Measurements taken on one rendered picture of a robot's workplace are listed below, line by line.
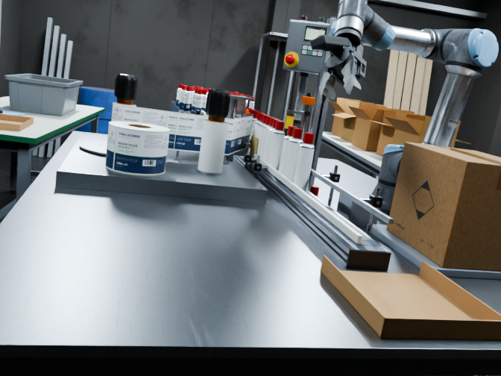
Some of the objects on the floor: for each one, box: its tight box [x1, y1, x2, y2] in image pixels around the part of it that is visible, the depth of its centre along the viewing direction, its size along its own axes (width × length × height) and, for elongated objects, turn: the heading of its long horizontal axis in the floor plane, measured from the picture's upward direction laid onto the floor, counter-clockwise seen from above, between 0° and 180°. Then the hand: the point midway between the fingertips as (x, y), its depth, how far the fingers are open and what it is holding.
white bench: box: [0, 96, 105, 219], centre depth 342 cm, size 190×75×80 cm, turn 153°
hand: (333, 94), depth 129 cm, fingers open, 7 cm apart
